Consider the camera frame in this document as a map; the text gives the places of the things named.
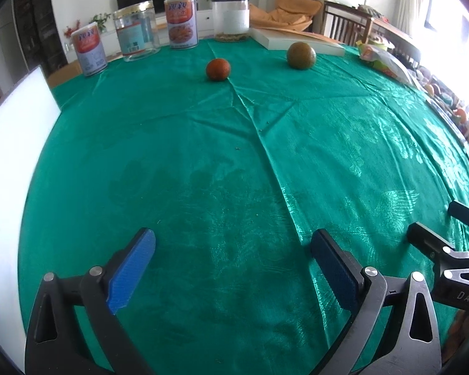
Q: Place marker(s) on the red label tin can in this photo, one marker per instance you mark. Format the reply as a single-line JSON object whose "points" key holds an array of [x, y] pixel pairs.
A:
{"points": [[181, 23], [88, 49]]}

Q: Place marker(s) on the basket of mixed fruit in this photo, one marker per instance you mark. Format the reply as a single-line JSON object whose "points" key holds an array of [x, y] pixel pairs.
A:
{"points": [[459, 115]]}

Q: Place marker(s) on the red flower plant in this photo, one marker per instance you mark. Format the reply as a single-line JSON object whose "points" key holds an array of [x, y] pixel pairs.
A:
{"points": [[72, 30]]}

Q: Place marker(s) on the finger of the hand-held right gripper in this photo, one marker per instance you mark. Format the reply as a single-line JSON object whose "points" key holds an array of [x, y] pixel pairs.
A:
{"points": [[468, 214], [430, 240]]}

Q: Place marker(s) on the plastic snack bag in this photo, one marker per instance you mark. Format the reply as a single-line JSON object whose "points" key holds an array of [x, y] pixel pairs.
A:
{"points": [[385, 62]]}

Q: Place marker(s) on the white jar with black lid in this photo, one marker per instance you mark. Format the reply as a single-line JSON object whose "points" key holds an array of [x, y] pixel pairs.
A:
{"points": [[230, 17]]}

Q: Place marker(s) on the white flat box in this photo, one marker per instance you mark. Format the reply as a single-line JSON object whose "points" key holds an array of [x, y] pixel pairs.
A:
{"points": [[281, 39]]}

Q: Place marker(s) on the wooden chair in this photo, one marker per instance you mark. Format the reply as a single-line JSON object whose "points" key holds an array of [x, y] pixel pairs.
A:
{"points": [[351, 23]]}

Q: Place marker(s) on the brown cardboard box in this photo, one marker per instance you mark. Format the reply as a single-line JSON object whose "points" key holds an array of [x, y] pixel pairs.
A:
{"points": [[64, 76]]}

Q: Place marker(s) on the small dark orange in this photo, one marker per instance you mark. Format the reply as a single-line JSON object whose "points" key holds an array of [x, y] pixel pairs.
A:
{"points": [[218, 69]]}

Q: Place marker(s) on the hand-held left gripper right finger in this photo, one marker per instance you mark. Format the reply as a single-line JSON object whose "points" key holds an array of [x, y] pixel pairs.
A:
{"points": [[334, 269]]}

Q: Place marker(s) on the white board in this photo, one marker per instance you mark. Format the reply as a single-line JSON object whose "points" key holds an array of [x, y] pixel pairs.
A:
{"points": [[11, 164]]}

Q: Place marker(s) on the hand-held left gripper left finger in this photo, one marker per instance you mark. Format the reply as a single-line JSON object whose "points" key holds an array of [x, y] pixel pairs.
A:
{"points": [[131, 269]]}

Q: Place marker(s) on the black display cabinet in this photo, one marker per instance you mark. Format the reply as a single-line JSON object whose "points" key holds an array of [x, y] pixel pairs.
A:
{"points": [[35, 19]]}

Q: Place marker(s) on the orange lounge chair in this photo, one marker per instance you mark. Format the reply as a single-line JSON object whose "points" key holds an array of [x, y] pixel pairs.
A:
{"points": [[293, 9]]}

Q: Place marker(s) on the green-brown orange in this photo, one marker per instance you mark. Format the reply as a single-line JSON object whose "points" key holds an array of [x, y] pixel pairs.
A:
{"points": [[301, 55]]}

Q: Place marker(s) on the leafy potted plant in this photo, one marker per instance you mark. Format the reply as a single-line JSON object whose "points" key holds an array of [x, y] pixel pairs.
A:
{"points": [[99, 21]]}

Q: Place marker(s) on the clear plastic jar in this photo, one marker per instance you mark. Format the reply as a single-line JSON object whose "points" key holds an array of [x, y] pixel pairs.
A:
{"points": [[136, 31]]}

